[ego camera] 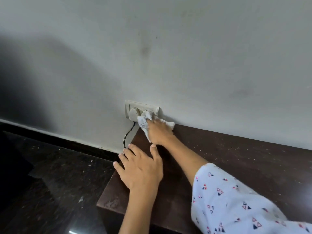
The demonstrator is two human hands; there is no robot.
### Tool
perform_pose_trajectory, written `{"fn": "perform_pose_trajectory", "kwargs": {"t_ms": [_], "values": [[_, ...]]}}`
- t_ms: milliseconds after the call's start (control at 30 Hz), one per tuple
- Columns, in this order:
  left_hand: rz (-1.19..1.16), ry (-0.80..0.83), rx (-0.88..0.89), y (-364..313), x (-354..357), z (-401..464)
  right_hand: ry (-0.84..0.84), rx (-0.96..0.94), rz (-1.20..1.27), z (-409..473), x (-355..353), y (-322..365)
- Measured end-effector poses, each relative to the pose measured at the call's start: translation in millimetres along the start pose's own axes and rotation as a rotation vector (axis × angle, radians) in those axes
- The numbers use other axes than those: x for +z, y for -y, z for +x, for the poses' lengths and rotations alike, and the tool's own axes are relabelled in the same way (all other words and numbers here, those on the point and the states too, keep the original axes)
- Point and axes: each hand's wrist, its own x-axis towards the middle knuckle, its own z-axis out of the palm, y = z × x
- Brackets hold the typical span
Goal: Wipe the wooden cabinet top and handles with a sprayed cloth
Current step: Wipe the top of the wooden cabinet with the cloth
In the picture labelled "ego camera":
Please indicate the person's right hand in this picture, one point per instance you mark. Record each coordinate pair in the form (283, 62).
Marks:
(159, 131)

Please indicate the person's left thumb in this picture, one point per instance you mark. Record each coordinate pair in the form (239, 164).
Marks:
(156, 155)

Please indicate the white power plug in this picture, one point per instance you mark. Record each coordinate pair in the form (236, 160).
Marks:
(133, 114)

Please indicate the person's left hand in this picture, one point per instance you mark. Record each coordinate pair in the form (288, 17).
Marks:
(141, 170)

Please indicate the white patterned sleeve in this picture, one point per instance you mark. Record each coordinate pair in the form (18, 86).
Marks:
(231, 202)

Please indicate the person's right forearm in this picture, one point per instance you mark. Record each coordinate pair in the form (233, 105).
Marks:
(181, 158)

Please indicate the person's left forearm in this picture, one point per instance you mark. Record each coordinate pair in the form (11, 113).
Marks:
(139, 212)

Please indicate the person's left middle finger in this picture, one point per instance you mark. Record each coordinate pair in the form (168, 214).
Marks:
(130, 154)

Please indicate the person's left little finger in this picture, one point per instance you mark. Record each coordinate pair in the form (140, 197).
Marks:
(119, 168)

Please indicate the person's right fingers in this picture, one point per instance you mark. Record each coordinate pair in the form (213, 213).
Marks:
(151, 117)

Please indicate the white cleaning cloth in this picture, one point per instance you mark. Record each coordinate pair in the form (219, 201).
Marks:
(142, 124)

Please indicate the white wall switch plate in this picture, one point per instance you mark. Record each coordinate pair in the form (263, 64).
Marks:
(146, 106)

